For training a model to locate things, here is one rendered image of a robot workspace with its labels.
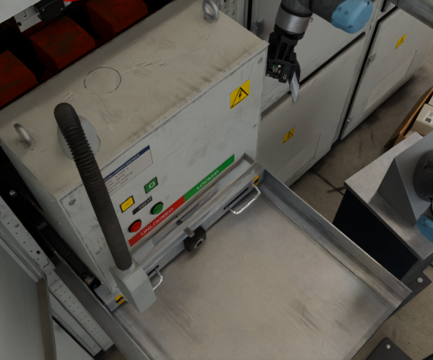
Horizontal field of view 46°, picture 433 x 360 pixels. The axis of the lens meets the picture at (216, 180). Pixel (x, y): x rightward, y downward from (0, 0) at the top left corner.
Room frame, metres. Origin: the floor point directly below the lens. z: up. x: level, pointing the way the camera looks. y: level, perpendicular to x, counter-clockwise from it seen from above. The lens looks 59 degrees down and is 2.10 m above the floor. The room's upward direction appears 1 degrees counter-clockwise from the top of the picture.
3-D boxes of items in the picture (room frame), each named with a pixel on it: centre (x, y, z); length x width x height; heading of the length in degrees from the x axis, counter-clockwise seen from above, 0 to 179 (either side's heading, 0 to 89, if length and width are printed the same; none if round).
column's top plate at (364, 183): (0.75, -0.61, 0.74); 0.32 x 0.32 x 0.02; 35
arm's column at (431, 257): (0.75, -0.61, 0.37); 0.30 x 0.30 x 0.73; 35
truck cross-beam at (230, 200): (0.56, 0.08, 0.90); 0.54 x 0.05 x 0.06; 133
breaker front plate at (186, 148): (0.55, 0.07, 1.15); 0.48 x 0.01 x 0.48; 133
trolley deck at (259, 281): (0.44, -0.03, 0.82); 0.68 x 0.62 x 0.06; 43
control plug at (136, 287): (0.36, 0.18, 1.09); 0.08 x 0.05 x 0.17; 43
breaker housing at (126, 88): (0.74, 0.25, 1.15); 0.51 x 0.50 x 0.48; 43
